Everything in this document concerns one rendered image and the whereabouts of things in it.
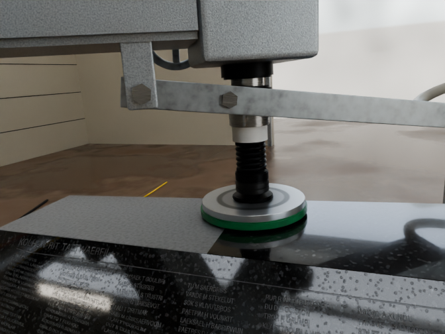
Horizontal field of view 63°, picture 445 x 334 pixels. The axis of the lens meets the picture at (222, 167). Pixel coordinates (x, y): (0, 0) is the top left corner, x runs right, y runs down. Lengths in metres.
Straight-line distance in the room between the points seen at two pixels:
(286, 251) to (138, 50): 0.40
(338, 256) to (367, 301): 0.08
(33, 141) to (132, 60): 6.20
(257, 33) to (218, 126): 5.45
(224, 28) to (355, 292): 0.43
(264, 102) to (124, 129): 6.40
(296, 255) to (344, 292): 0.09
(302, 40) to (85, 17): 0.34
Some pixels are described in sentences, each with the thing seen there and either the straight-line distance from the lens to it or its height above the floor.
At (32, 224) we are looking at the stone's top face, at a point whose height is 0.80.
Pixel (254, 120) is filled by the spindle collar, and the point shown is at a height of 1.00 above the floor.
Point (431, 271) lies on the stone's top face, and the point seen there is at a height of 0.80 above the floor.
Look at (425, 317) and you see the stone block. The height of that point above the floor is 0.77.
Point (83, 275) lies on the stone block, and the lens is 0.72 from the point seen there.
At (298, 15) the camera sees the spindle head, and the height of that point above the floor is 1.17.
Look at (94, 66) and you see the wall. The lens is 7.30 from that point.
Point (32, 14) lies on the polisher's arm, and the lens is 0.63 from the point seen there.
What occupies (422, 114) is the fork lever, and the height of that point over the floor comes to 0.98.
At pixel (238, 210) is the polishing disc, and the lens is 0.69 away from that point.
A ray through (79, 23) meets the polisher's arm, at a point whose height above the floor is 1.17.
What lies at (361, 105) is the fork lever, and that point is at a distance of 0.75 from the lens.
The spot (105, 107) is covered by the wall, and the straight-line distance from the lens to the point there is 7.22.
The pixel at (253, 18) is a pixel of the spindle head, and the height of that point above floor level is 1.17.
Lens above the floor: 1.08
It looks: 14 degrees down
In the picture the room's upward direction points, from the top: 4 degrees counter-clockwise
